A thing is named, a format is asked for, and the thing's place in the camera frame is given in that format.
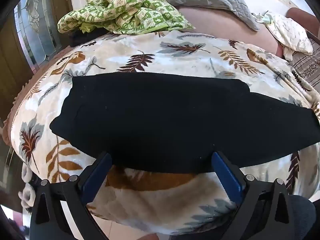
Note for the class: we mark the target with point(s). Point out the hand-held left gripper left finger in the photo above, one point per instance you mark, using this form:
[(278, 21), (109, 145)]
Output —
[(97, 177)]

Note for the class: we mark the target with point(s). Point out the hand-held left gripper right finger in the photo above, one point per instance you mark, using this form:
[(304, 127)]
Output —
[(226, 175)]

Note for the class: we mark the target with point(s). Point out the black pants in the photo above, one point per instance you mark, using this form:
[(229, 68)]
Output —
[(162, 117)]

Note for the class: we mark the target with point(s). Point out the white fluffy slipper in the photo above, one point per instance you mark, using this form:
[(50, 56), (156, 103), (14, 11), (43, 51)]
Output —
[(27, 196), (25, 172)]

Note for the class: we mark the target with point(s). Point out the brown fringed bedspread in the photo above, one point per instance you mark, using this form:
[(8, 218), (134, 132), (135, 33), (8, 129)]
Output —
[(15, 110)]

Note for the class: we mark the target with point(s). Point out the leaf print blanket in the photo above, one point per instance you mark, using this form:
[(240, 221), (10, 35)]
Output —
[(175, 52)]

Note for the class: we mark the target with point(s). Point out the striped sofa cover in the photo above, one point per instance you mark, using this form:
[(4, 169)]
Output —
[(307, 65)]

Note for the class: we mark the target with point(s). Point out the pink mattress sheet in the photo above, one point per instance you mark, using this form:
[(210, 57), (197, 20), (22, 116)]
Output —
[(220, 25)]

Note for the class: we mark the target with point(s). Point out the cream floral cloth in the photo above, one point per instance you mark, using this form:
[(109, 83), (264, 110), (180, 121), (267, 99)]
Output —
[(290, 35)]

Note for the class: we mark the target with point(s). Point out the light blue crumpled cloth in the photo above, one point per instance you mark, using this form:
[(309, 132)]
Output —
[(262, 17)]

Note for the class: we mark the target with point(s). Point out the frosted glass door panel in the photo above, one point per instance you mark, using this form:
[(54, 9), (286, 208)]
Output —
[(37, 25)]

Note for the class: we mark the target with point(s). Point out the green patterned quilt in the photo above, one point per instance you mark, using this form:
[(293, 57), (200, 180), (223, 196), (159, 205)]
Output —
[(125, 7)]

